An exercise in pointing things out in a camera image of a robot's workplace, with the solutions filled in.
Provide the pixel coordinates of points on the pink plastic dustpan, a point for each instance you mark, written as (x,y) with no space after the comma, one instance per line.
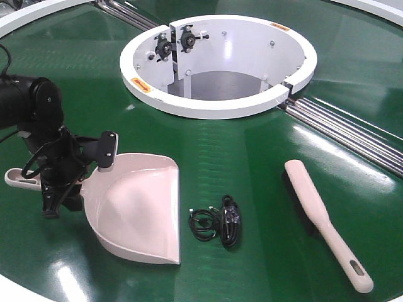
(133,208)

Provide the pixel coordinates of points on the beige hand brush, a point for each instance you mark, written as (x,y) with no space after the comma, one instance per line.
(316,212)

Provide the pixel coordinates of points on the black bearing mount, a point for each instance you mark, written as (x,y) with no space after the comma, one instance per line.
(163,48)
(188,38)

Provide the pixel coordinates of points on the right black bearing mount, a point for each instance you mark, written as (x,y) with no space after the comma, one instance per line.
(188,38)

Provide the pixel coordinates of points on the white central ring housing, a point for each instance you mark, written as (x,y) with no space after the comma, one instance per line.
(247,66)

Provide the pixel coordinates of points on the green conveyor belt surface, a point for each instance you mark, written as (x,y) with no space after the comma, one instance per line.
(241,236)

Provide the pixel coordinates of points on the steel roller strip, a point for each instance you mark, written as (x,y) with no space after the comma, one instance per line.
(348,133)
(126,13)

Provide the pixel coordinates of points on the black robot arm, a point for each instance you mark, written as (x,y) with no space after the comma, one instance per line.
(34,106)

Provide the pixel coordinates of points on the left black bearing mount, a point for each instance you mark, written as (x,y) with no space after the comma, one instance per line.
(163,48)

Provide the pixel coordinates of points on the upper left steel roller strip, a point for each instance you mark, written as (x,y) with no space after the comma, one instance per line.
(126,13)

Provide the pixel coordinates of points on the right steel roller strip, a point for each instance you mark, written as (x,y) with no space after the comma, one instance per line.
(348,133)

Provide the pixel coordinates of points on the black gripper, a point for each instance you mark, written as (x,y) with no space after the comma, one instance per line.
(62,160)

